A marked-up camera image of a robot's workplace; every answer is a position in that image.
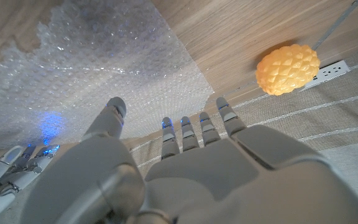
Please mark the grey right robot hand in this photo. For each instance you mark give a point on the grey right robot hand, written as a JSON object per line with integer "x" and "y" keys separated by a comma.
{"x": 2, "y": 180}

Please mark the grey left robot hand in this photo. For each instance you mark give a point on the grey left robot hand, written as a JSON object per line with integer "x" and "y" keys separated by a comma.
{"x": 213, "y": 180}

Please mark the clear bubble wrap sheet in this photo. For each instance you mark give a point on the clear bubble wrap sheet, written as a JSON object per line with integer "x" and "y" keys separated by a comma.
{"x": 104, "y": 68}

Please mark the orange textured ball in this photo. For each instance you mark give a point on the orange textured ball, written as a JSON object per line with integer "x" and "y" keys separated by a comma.
{"x": 286, "y": 70}

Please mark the beige striped curtain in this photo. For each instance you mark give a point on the beige striped curtain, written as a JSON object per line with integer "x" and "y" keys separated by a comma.
{"x": 337, "y": 118}

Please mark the white power strip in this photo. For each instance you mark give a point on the white power strip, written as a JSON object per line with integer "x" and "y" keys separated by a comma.
{"x": 331, "y": 72}

